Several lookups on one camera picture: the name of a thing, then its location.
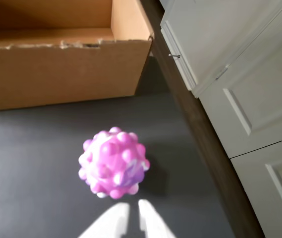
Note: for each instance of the dark grey table mat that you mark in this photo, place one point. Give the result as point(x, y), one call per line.
point(44, 161)

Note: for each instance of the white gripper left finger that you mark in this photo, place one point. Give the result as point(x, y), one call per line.
point(111, 220)

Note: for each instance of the white panelled cabinet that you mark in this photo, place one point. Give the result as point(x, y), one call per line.
point(242, 74)

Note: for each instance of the brown cardboard box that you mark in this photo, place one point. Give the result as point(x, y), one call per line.
point(56, 72)

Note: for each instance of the pink purple bumpy ball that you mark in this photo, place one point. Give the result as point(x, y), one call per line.
point(113, 163)

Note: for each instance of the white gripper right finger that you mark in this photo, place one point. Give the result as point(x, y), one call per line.
point(153, 220)

